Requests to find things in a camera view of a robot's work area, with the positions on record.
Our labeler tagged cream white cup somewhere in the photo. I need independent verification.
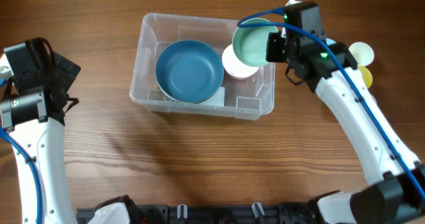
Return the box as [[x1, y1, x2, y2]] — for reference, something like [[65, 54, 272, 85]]
[[349, 42, 375, 66]]

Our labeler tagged left blue cable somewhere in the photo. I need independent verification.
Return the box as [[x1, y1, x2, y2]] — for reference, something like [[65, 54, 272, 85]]
[[0, 79, 44, 224]]

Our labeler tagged pink small bowl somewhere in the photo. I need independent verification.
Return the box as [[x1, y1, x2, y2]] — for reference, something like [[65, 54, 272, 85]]
[[222, 45, 259, 80]]

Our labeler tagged light blue small bowl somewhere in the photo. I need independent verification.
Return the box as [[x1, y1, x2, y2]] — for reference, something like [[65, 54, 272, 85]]
[[326, 38, 336, 46]]

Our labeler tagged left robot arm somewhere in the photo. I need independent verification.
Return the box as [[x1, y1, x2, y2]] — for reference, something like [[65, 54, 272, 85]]
[[1, 98, 77, 223]]

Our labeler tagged clear plastic storage container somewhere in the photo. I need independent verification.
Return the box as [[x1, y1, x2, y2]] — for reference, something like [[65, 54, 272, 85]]
[[129, 13, 276, 120]]

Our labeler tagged blue cable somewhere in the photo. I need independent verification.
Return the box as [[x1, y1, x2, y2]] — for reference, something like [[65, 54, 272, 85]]
[[236, 7, 425, 201], [0, 79, 44, 224]]

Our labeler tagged dark blue bowl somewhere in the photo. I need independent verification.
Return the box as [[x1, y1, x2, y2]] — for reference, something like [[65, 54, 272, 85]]
[[155, 40, 224, 87]]

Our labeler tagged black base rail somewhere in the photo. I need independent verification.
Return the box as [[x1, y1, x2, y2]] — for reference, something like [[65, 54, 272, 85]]
[[75, 202, 319, 224]]

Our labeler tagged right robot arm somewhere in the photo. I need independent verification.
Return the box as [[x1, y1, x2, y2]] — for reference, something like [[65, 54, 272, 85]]
[[266, 31, 424, 223]]

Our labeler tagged right blue cable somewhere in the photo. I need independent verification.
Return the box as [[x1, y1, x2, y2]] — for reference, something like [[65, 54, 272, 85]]
[[236, 7, 425, 201]]

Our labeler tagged yellow cup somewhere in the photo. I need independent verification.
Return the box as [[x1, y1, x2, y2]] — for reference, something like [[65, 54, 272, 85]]
[[358, 66, 373, 88]]

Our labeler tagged mint green small bowl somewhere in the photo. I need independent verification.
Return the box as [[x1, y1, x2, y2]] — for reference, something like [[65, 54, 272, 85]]
[[232, 26, 279, 67]]

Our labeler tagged white label sticker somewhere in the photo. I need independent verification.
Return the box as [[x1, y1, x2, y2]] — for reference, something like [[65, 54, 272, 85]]
[[200, 86, 225, 106]]

